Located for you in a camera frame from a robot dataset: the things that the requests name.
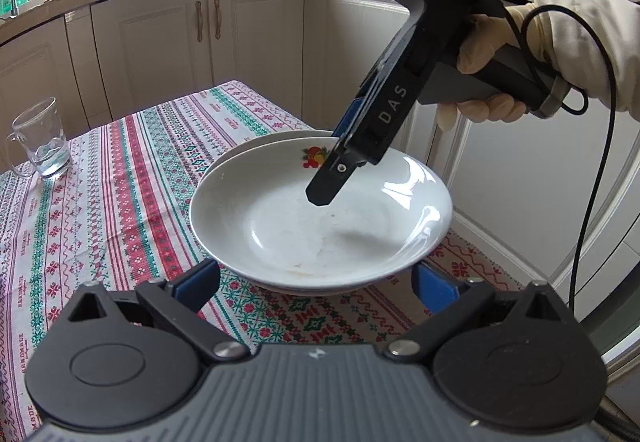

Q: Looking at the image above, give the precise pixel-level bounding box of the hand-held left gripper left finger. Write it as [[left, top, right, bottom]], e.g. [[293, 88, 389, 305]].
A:
[[65, 258, 249, 365]]

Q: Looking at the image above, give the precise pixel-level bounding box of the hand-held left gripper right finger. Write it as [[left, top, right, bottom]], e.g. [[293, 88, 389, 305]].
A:
[[384, 262, 573, 363]]

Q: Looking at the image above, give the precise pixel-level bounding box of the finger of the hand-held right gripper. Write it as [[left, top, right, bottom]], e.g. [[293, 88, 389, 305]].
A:
[[305, 137, 384, 207], [331, 70, 382, 140]]

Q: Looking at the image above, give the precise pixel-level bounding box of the person's right forearm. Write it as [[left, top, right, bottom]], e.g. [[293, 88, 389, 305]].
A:
[[547, 0, 640, 114]]

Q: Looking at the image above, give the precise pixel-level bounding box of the person's right hand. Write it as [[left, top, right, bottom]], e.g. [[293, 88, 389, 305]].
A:
[[437, 0, 571, 131]]

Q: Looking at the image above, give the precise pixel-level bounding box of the striped patterned tablecloth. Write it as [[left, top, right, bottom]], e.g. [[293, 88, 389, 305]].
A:
[[0, 80, 532, 442]]

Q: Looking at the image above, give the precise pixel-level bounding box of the clear glass mug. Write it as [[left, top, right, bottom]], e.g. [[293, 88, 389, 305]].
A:
[[5, 97, 73, 180]]

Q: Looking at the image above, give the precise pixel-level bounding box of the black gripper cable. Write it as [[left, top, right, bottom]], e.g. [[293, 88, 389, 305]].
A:
[[509, 4, 640, 314]]

